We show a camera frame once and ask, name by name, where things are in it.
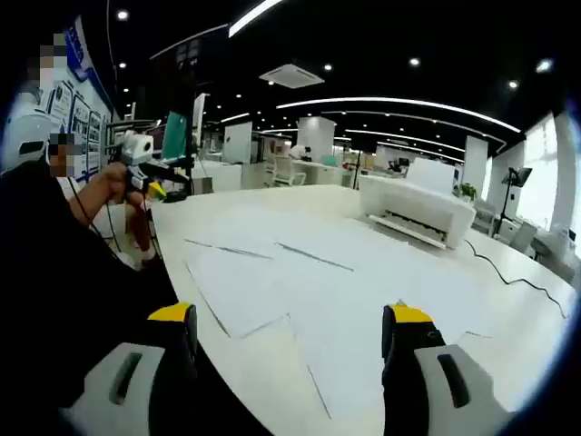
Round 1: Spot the person's left hand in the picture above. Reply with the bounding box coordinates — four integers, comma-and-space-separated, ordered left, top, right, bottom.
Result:
88, 162, 132, 208

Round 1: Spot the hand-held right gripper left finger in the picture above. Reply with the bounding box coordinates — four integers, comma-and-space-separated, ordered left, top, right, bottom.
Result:
67, 302, 200, 436

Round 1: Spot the green board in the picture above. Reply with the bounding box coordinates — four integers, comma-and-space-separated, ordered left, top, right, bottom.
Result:
161, 111, 192, 161

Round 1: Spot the stack of white printing papers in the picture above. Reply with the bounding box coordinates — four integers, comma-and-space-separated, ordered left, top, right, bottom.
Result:
181, 203, 500, 421

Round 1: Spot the black tablet on tripod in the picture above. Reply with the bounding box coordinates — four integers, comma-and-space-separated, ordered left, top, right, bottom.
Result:
498, 165, 535, 238

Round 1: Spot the ceiling air conditioner vent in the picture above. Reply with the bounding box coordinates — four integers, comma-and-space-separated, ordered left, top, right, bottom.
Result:
258, 63, 326, 90

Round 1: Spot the white printer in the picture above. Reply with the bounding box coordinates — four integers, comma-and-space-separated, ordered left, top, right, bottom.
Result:
358, 156, 478, 251

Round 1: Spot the white chest-worn device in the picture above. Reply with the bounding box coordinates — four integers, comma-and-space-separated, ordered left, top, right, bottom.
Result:
2, 108, 52, 170

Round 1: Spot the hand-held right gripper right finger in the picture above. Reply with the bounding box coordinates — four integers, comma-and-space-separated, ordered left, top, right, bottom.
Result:
380, 302, 518, 436

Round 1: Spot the black power cable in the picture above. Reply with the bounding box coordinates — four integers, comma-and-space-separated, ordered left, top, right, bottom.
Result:
462, 238, 569, 320

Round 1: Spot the white office chair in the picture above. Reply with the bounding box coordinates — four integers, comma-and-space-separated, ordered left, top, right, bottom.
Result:
271, 154, 309, 188

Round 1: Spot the white counter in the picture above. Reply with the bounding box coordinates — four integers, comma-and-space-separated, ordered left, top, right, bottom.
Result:
197, 161, 244, 193

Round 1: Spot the white table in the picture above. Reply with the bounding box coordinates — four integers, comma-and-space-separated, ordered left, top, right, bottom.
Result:
149, 183, 577, 436

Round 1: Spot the long ceiling light strip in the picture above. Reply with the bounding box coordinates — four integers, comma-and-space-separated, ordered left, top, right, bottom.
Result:
227, 0, 283, 38

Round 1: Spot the window with white blinds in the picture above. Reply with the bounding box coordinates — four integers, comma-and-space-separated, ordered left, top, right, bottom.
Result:
521, 112, 581, 237

